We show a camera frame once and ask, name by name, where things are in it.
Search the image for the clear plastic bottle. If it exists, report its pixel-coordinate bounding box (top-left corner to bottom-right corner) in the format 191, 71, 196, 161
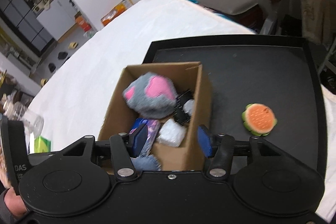
3, 100, 44, 139

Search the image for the yellow slipper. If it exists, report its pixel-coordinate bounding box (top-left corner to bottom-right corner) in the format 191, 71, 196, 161
68, 42, 79, 50

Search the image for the blue planet tissue pack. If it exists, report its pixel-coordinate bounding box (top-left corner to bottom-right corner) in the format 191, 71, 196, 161
129, 118, 161, 157

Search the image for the black white dotted pouch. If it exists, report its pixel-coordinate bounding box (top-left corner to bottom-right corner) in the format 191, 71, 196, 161
173, 89, 195, 126

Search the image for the black tray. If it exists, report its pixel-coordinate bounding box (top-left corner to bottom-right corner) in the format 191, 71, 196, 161
143, 34, 327, 175

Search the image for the orange cardboard box on floor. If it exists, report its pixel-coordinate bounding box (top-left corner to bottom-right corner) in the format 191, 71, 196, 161
101, 0, 133, 26

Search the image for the white soft ball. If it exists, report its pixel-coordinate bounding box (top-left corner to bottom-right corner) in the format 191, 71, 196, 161
157, 118, 187, 148

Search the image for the brown cardboard box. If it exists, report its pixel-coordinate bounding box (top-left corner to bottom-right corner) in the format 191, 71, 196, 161
97, 61, 213, 172

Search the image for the green tissue pack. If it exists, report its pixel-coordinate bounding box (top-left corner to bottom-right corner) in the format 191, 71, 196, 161
34, 136, 51, 153

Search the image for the person's hand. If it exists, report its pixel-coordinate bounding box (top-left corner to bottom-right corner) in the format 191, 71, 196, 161
4, 188, 27, 219

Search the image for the grey knitted pouch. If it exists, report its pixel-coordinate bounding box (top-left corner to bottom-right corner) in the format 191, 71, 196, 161
131, 149, 161, 172

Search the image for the burger plush toy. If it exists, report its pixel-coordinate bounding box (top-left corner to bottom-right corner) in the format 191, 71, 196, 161
241, 103, 277, 136

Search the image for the grey pink plush toy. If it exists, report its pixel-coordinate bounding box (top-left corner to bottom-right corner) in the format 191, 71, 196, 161
122, 72, 178, 119

